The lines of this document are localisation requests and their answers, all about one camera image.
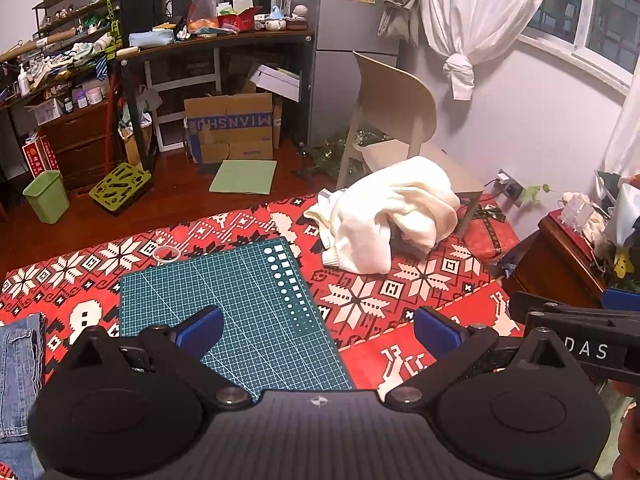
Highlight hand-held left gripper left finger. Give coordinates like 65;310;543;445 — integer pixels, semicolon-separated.
65;305;254;410

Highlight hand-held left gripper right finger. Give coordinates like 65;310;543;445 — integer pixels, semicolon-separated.
386;305;576;410

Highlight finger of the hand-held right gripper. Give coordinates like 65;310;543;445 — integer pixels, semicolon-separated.
602;287;640;311
509;290;606;318

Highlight cream knit vest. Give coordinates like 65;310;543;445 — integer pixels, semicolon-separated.
302;156;461;275

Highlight wooden nightstand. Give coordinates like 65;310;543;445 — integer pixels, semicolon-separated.
515;210;621;308

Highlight green cutting mat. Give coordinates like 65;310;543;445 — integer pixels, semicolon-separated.
119;236;357;401

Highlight red patterned blanket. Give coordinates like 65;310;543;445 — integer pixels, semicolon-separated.
0;194;526;480

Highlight red gift box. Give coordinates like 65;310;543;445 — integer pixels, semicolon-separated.
457;205;518;261

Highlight clear plastic container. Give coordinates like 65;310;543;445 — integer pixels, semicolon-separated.
560;192;593;233

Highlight green plant sprig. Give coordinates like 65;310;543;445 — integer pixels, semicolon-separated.
520;185;556;206

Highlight green board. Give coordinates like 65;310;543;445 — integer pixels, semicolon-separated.
208;160;278;196

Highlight white curtain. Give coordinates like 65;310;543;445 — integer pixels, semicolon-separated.
602;60;640;181
419;0;566;101

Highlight yellow-green plastic crate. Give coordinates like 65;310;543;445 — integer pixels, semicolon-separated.
89;162;152;213

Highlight blue jeans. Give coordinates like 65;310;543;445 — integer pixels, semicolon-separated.
0;312;48;480

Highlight green waste bin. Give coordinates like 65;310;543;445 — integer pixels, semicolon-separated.
22;170;71;225

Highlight small Christmas tree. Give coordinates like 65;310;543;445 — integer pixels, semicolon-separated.
295;127;391;181

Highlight printed cardboard box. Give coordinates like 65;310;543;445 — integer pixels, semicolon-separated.
183;92;282;165

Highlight wooden drawer cabinet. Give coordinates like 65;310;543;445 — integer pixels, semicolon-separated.
37;100;123;188

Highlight beige chair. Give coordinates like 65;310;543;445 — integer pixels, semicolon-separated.
336;51;486;238

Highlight red upright box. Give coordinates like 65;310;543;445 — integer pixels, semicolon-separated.
21;132;61;178

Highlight white flat box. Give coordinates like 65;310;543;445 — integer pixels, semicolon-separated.
248;64;301;102

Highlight window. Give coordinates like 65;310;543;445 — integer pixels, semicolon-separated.
520;0;640;96

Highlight black desk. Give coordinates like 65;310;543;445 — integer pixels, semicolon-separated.
115;30;317;171

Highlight light blue pouch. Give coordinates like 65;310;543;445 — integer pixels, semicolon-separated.
129;29;176;48

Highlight open red box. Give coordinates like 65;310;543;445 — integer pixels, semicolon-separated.
218;6;263;31

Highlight orange plastic bag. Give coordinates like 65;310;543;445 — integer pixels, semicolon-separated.
186;0;226;31

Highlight hanging beige garment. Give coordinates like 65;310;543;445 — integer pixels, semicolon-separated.
377;0;428;46

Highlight grey refrigerator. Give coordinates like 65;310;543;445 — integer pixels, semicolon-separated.
290;0;416;146

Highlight black computer tower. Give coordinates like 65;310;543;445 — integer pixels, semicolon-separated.
119;0;168;46

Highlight wall socket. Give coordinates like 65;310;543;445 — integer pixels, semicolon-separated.
492;169;523;206

